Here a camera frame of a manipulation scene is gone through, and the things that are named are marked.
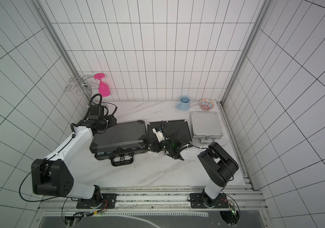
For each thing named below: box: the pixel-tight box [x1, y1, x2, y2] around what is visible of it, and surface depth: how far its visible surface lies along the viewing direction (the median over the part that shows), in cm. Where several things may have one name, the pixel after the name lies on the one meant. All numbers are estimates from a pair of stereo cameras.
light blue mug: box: [175, 95, 191, 111], surface depth 116 cm
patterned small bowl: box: [198, 98, 215, 111], surface depth 118 cm
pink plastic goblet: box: [93, 73, 111, 97], surface depth 107 cm
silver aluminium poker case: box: [189, 111, 224, 144], surface depth 99 cm
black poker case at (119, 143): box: [89, 120, 148, 167], surface depth 87 cm
